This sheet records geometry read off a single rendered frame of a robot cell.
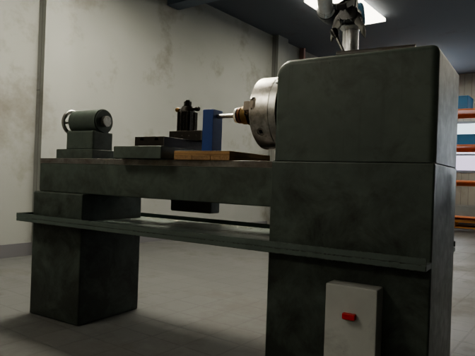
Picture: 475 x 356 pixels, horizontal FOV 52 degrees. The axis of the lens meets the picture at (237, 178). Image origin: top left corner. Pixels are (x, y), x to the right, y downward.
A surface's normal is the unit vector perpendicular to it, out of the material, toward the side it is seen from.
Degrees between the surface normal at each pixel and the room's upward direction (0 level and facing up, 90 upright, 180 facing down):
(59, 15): 90
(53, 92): 90
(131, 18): 90
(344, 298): 90
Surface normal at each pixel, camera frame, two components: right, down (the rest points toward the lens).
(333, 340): -0.53, -0.02
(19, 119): 0.80, 0.03
